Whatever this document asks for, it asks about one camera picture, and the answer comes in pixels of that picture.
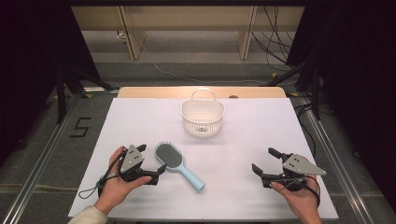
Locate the light blue hairbrush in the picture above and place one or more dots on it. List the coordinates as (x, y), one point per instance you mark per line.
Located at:
(169, 155)

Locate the white table mat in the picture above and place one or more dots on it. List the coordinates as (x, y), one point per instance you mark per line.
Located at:
(233, 155)

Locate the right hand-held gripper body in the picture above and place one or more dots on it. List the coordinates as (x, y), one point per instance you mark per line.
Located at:
(299, 165)

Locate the person's left hand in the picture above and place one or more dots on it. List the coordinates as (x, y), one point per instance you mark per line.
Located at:
(113, 189)

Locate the aluminium floor rail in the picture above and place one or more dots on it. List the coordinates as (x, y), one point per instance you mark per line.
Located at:
(40, 168)
(339, 168)

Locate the white plastic basket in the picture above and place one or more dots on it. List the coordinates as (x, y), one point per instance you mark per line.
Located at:
(202, 124)

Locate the black metal stand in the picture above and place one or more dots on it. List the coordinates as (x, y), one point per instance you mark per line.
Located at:
(316, 93)
(60, 93)

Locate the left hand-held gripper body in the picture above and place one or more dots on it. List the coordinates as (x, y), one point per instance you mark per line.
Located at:
(131, 160)

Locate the wooden table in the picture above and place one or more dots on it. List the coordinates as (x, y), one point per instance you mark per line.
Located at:
(149, 92)

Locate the person's right hand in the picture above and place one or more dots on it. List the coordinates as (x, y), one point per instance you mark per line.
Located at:
(303, 200)

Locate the light wooden shelf unit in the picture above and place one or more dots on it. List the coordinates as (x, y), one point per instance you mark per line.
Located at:
(186, 17)

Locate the dark curtain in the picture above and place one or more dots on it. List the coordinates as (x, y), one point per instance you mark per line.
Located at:
(31, 62)
(358, 77)

